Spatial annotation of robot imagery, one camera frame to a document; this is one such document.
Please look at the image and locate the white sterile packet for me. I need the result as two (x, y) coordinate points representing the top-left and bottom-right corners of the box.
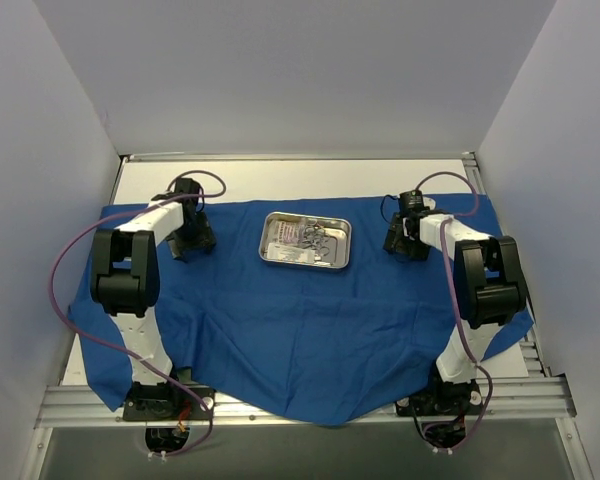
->
(265, 242), (316, 265)

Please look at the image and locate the purple printed clear pouch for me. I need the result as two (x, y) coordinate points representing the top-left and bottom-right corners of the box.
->
(272, 220), (305, 245)

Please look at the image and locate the stainless steel instrument tray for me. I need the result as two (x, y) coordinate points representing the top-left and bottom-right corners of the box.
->
(258, 212), (352, 271)

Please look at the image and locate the blue surgical cloth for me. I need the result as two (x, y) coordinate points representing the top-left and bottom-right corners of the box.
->
(66, 193), (535, 428)

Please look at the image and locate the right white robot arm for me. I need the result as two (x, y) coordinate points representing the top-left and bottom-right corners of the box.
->
(383, 189), (527, 413)

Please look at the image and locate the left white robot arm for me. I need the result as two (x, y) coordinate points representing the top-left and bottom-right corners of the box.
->
(90, 177), (216, 419)

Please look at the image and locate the pile of steel instruments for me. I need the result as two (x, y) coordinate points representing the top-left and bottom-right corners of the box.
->
(298, 221), (332, 262)

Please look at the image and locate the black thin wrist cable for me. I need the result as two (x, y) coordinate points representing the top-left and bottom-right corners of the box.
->
(380, 193), (406, 225)

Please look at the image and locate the back aluminium frame rail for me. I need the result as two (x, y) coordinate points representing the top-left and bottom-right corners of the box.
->
(126, 151), (476, 162)

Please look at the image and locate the aluminium frame rail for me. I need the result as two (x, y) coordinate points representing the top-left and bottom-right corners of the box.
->
(462, 152), (550, 379)
(126, 151), (476, 162)
(33, 377), (577, 430)

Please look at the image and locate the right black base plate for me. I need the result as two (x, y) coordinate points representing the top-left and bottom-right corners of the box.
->
(394, 381), (483, 417)

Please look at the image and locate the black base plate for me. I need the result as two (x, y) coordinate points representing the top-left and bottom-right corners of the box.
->
(122, 383), (210, 422)
(394, 381), (483, 417)

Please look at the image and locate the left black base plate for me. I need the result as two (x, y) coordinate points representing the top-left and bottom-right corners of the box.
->
(122, 383), (210, 422)

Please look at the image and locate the right aluminium frame rail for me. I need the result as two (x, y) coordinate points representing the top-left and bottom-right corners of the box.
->
(462, 152), (550, 379)

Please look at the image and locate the front aluminium frame rail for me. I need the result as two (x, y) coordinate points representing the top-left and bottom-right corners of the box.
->
(33, 377), (577, 430)

